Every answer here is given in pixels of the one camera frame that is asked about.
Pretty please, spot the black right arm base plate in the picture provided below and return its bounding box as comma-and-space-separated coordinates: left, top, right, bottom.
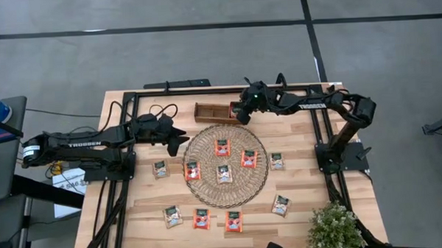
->
315, 140, 371, 174

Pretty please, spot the grey desk panel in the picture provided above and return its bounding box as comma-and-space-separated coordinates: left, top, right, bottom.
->
0, 193, 31, 248

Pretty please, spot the black cable bundle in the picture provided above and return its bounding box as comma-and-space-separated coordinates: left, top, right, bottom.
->
75, 178, 133, 248
323, 170, 352, 210

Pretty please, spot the black bar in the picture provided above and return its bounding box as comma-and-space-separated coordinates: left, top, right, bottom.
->
0, 114, 24, 139

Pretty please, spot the beige tea packet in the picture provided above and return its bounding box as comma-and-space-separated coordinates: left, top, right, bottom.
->
216, 163, 234, 185
152, 160, 170, 180
162, 204, 184, 229
270, 194, 293, 219
269, 152, 285, 171

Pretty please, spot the black power strip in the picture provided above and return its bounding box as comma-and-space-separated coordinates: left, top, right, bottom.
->
143, 78, 211, 90

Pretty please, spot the small green potted plant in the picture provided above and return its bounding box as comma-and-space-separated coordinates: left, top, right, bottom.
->
306, 200, 368, 248

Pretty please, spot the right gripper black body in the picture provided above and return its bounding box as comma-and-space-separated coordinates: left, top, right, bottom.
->
237, 77, 281, 116

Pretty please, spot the wooden compartment tea box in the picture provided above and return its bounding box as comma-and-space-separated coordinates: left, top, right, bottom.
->
193, 100, 244, 127

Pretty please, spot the round woven placemat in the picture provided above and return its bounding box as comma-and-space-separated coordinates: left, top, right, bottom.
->
181, 121, 271, 210

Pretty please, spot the grey side table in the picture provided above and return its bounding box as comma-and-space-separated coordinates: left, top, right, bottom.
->
0, 96, 31, 201

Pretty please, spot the black metal table frame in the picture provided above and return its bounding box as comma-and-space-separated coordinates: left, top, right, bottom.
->
70, 82, 394, 248

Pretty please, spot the white paper sheet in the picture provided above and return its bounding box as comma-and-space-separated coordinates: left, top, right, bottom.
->
52, 171, 88, 218

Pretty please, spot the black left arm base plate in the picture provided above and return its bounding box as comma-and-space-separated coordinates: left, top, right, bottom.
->
83, 164, 138, 183

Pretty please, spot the orange tea packet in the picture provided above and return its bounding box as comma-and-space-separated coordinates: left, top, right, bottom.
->
224, 210, 244, 233
214, 138, 232, 157
240, 149, 259, 169
193, 208, 211, 231
184, 159, 203, 182

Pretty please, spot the black desk beam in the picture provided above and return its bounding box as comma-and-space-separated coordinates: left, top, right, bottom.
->
9, 171, 85, 213

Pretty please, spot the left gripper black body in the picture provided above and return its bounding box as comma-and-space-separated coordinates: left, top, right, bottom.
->
131, 111, 175, 149

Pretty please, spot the yellow cable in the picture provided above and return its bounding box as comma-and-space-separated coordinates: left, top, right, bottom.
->
47, 160, 65, 177

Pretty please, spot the thin black floor cable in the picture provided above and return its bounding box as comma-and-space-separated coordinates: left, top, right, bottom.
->
24, 104, 102, 121

